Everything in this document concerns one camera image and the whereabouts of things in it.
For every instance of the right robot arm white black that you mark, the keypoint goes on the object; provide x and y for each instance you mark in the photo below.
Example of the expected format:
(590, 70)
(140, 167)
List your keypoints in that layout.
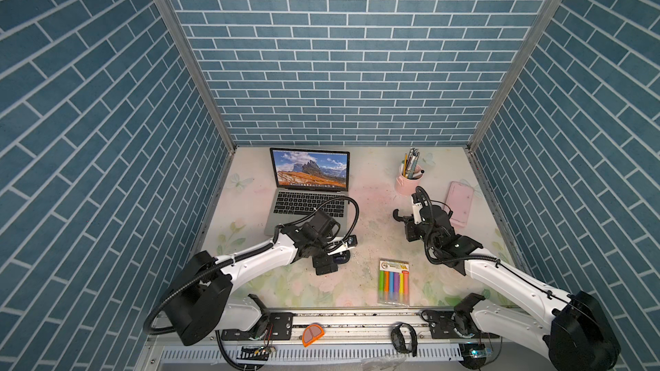
(570, 330)

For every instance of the pink pen holder cup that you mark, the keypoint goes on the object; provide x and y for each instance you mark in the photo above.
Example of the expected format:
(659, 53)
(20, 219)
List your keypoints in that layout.
(406, 186)

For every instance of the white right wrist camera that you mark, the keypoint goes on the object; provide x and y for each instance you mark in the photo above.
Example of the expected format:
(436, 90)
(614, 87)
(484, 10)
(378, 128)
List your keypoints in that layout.
(417, 207)

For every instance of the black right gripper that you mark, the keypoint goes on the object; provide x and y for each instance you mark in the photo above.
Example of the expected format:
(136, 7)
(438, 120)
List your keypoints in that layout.
(408, 223)

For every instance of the white fabric butterfly decoration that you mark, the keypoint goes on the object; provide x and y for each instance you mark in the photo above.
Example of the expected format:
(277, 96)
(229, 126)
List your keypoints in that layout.
(236, 182)

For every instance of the black wristwatch on rail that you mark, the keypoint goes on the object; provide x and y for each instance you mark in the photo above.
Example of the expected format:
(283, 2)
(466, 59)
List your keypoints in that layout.
(404, 339)

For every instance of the aluminium mounting rail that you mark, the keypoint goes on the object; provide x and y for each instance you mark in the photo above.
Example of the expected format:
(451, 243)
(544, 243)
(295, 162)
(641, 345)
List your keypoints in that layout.
(353, 335)

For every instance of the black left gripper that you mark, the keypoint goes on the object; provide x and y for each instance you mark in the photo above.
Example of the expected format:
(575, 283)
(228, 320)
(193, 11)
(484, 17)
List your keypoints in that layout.
(321, 262)

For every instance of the pack of coloured markers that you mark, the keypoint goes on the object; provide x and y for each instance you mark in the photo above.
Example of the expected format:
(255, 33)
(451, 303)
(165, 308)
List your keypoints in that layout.
(393, 282)

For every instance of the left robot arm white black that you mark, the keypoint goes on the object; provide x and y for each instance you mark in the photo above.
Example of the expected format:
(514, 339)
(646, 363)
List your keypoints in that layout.
(197, 302)

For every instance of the silver laptop with mountain wallpaper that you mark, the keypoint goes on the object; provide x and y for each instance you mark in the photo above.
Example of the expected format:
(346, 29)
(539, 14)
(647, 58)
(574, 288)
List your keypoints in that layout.
(305, 179)

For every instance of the pens in cup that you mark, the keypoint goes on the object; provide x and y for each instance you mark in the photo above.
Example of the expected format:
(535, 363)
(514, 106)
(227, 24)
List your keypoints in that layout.
(409, 167)

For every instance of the orange tool on rail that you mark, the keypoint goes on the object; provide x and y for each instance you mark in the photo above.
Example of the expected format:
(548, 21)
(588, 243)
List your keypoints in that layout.
(311, 334)

